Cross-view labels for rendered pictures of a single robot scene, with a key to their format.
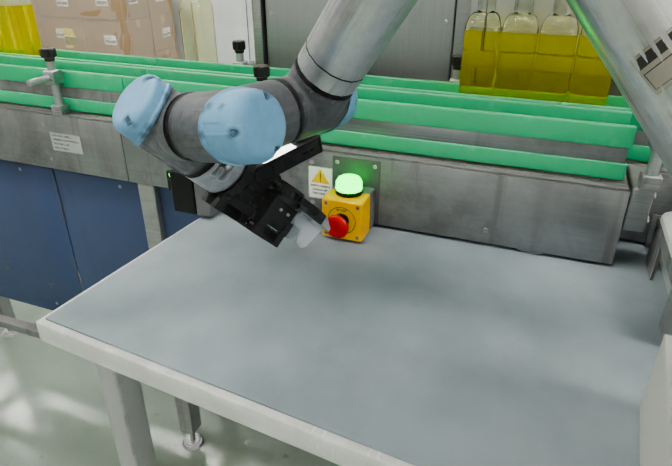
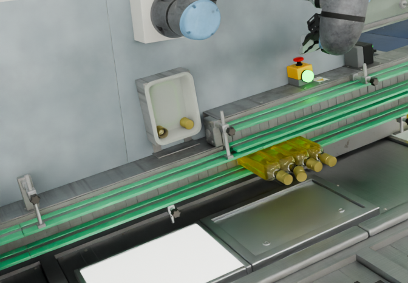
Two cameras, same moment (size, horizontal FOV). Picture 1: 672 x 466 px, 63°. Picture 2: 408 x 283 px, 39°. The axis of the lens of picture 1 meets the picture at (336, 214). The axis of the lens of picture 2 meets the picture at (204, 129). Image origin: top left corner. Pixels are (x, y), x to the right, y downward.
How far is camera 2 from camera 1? 1.67 m
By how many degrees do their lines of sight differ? 38
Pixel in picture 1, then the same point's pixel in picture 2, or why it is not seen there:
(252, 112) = not seen: outside the picture
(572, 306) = (209, 74)
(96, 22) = not seen: outside the picture
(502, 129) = (274, 112)
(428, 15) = (347, 183)
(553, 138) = (256, 118)
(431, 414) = not seen: outside the picture
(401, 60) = (342, 170)
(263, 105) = not seen: outside the picture
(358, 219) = (294, 67)
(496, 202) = (255, 101)
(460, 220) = (261, 95)
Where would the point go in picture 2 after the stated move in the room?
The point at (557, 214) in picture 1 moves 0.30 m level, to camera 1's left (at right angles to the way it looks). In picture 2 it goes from (233, 108) to (294, 59)
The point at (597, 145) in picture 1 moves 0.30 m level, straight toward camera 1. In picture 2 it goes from (240, 124) to (235, 35)
